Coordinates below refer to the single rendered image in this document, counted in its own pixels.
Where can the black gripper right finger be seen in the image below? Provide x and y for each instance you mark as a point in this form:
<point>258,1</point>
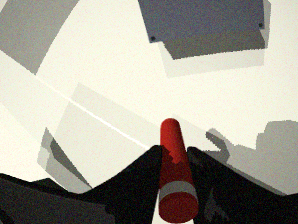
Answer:
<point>224,197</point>

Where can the grey sloped panel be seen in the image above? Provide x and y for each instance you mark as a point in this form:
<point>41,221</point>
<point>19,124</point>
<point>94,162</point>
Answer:
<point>170,19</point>

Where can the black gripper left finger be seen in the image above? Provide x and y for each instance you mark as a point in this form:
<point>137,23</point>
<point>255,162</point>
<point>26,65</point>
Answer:
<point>128,198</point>

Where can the dark red peg with grey band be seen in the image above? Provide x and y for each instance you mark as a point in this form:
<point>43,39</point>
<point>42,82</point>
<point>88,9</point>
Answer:
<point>177,199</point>

